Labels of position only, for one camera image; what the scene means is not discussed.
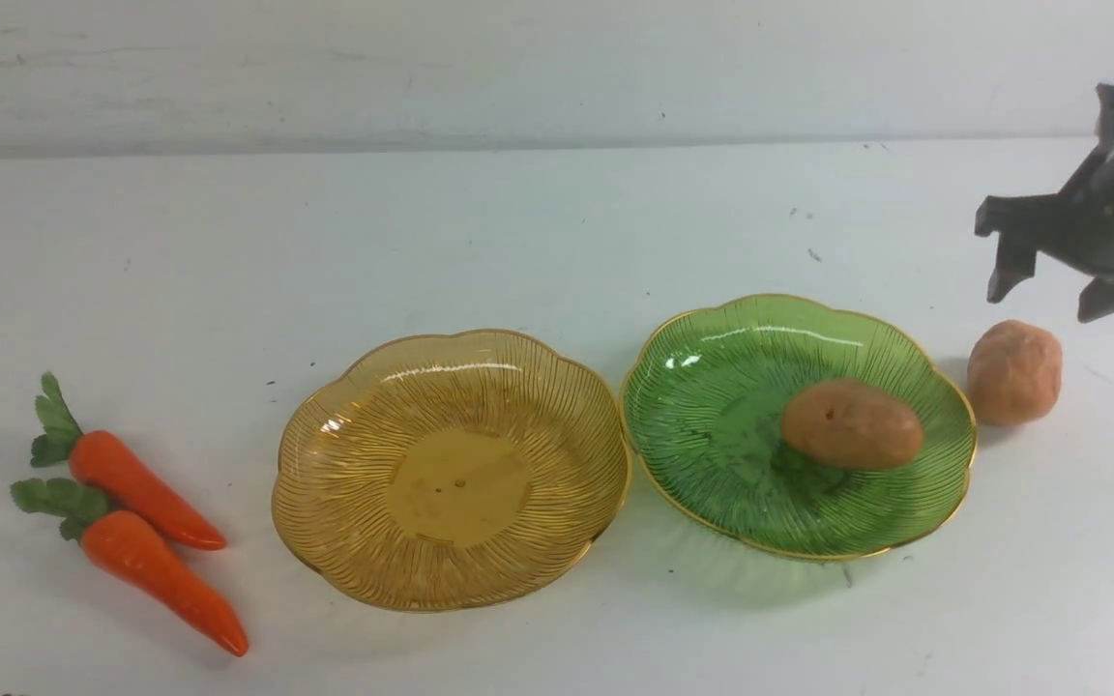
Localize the orange plastic carrot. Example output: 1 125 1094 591
10 478 250 657
30 371 226 551

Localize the brown potato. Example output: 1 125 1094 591
779 379 925 471
965 320 1064 427

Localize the green ribbed glass plate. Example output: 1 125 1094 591
622 294 979 563

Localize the amber ribbed glass plate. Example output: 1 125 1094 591
271 329 632 612

